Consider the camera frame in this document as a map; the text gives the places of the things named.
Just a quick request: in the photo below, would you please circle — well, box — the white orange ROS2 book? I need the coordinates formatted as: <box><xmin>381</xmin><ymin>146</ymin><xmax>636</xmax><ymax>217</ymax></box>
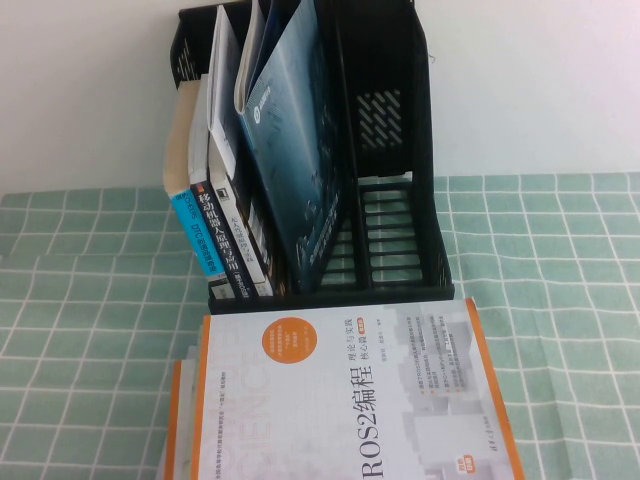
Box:
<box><xmin>188</xmin><ymin>298</ymin><xmax>527</xmax><ymax>480</ymax></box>

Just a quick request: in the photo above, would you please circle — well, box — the black spine robotics book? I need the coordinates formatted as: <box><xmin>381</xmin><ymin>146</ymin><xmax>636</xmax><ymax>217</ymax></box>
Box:
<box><xmin>207</xmin><ymin>142</ymin><xmax>275</xmax><ymax>299</ymax></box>

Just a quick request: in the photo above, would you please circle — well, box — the book with black spine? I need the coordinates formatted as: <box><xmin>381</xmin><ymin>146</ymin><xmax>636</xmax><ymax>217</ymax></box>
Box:
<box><xmin>188</xmin><ymin>74</ymin><xmax>236</xmax><ymax>301</ymax></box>

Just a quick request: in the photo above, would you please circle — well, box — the black plastic book holder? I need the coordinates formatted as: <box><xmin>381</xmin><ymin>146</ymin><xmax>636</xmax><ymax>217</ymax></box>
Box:
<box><xmin>168</xmin><ymin>0</ymin><xmax>456</xmax><ymax>317</ymax></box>

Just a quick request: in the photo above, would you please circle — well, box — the book with cyan spine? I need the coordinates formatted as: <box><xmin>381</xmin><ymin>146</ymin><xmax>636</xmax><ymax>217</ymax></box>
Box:
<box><xmin>163</xmin><ymin>74</ymin><xmax>226</xmax><ymax>279</ymax></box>

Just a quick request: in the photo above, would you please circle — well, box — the orange edged book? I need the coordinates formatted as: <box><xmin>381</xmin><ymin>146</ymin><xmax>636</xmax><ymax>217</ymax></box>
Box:
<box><xmin>162</xmin><ymin>359</ymin><xmax>184</xmax><ymax>480</ymax></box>

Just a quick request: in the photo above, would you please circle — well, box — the blue cover magazine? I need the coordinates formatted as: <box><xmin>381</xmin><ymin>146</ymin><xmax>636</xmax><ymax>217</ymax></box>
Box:
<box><xmin>233</xmin><ymin>0</ymin><xmax>352</xmax><ymax>295</ymax></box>

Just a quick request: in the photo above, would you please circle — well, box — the thin white booklet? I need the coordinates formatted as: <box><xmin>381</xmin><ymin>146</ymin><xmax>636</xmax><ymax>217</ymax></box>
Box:
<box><xmin>207</xmin><ymin>4</ymin><xmax>240</xmax><ymax>176</ymax></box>

